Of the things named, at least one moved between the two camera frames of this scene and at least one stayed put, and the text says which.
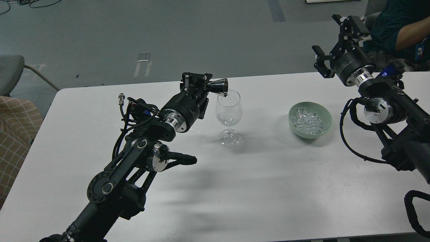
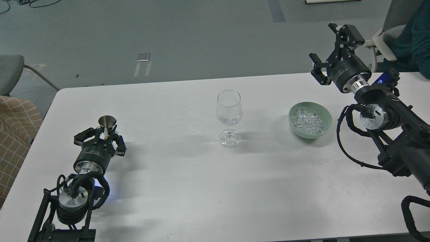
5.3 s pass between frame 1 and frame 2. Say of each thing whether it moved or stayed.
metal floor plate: stayed
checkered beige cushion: stayed
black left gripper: moved
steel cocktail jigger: moved
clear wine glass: stayed
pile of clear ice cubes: stayed
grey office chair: moved
